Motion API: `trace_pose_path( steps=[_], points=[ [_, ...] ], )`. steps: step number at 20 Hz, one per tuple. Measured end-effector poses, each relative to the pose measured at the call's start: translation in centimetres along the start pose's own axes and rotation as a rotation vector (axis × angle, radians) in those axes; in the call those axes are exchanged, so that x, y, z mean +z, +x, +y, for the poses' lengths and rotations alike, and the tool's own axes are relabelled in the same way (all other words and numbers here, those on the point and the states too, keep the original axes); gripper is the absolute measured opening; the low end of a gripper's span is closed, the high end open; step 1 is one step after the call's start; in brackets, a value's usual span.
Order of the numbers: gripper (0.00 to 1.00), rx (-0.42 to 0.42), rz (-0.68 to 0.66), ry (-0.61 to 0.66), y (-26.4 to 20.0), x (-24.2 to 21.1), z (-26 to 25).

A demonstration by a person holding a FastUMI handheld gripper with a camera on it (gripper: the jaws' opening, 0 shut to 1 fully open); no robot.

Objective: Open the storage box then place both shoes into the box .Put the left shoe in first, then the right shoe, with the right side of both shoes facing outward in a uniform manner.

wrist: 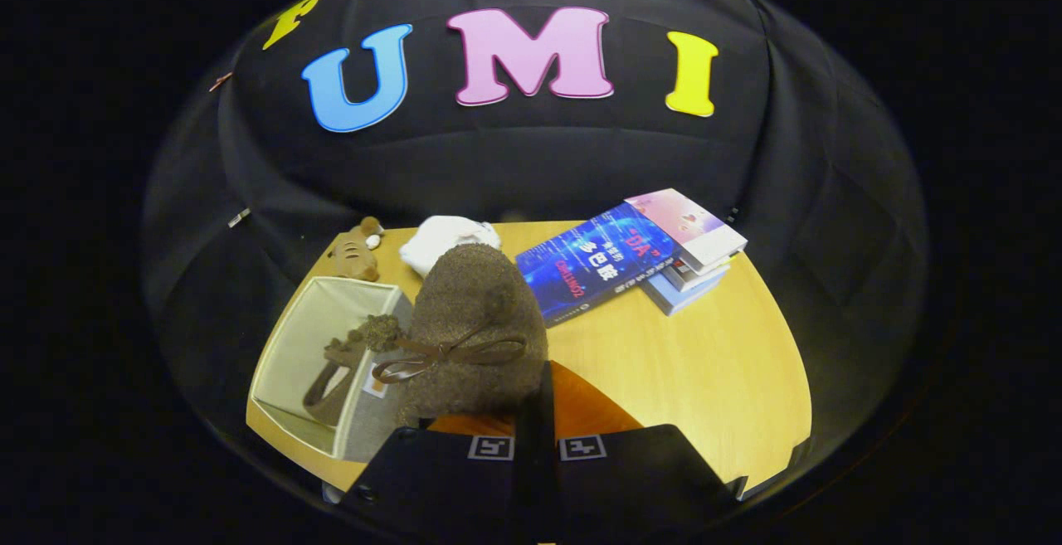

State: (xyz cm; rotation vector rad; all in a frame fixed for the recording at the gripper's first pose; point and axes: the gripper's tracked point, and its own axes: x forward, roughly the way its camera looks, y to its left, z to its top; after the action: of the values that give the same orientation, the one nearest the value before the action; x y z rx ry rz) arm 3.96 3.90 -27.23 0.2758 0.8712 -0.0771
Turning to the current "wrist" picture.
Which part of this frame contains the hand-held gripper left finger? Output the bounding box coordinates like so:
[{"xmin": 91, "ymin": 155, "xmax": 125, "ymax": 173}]
[{"xmin": 339, "ymin": 398, "xmax": 542, "ymax": 545}]

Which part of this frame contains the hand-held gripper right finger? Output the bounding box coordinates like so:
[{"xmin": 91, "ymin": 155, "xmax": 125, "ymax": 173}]
[{"xmin": 538, "ymin": 359, "xmax": 741, "ymax": 545}]

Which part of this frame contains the brown fuzzy shoe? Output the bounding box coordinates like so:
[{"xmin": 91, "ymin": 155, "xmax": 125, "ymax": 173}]
[
  {"xmin": 371, "ymin": 243, "xmax": 550, "ymax": 430},
  {"xmin": 301, "ymin": 314, "xmax": 405, "ymax": 428}
]

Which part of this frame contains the cream fabric storage box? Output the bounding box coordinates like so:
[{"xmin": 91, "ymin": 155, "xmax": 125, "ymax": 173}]
[{"xmin": 246, "ymin": 276, "xmax": 416, "ymax": 504}]

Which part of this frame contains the blue cover book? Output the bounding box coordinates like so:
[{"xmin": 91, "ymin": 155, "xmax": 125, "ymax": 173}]
[{"xmin": 514, "ymin": 202, "xmax": 683, "ymax": 328}]

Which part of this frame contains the dark grey book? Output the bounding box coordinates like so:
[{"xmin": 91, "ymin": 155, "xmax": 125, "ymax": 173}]
[{"xmin": 661, "ymin": 256, "xmax": 733, "ymax": 292}]

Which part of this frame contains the white soft bundle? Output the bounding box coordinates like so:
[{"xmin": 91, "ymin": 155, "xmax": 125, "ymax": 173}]
[{"xmin": 398, "ymin": 215, "xmax": 503, "ymax": 279}]

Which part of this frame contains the striped tiger plush toy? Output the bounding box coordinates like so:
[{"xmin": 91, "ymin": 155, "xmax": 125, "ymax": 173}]
[{"xmin": 326, "ymin": 216, "xmax": 384, "ymax": 283}]

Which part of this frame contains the pink cover book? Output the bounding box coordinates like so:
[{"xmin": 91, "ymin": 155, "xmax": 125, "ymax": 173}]
[{"xmin": 624, "ymin": 187, "xmax": 748, "ymax": 275}]

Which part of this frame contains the black backdrop cloth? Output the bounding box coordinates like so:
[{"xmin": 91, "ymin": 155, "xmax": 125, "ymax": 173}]
[{"xmin": 141, "ymin": 0, "xmax": 928, "ymax": 488}]

